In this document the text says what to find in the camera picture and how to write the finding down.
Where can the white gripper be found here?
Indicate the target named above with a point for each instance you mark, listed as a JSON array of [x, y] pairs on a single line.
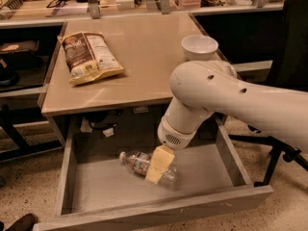
[[170, 137]]

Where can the clear plastic water bottle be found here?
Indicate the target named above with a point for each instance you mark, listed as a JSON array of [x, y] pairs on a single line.
[[139, 162]]

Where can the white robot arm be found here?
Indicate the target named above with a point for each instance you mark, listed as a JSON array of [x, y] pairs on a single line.
[[201, 89]]

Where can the open grey wooden drawer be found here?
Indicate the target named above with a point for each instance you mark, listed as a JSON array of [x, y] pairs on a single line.
[[98, 193]]

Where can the white ceramic bowl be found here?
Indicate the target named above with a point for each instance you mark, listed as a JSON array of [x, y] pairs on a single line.
[[199, 47]]

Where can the brown chip bag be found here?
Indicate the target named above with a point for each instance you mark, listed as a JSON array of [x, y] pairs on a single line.
[[89, 58]]

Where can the dark shoe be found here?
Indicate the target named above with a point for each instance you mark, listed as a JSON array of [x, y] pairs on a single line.
[[25, 223]]

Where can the black office chair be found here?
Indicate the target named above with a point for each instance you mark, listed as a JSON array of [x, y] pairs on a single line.
[[289, 71]]

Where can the long background workbench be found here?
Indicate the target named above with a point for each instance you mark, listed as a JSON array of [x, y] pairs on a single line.
[[36, 12]]

